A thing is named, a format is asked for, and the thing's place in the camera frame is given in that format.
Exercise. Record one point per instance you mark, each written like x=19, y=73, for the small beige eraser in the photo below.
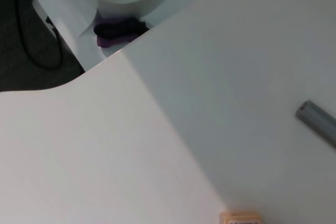
x=240, y=217

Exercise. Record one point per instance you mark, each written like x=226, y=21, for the grey marker pen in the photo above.
x=317, y=120

